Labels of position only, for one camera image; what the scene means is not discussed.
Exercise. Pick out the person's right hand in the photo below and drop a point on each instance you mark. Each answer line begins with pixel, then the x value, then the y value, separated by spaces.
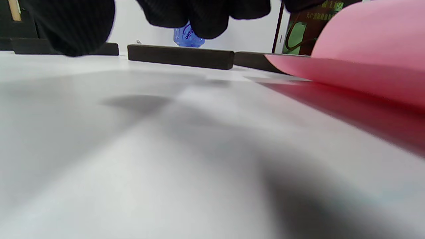
pixel 73 26

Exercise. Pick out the pink paper sheet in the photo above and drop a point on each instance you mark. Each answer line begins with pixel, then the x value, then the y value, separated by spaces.
pixel 372 39

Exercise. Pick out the blue dispenser water bottle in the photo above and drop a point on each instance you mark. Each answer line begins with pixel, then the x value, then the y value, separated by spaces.
pixel 184 38

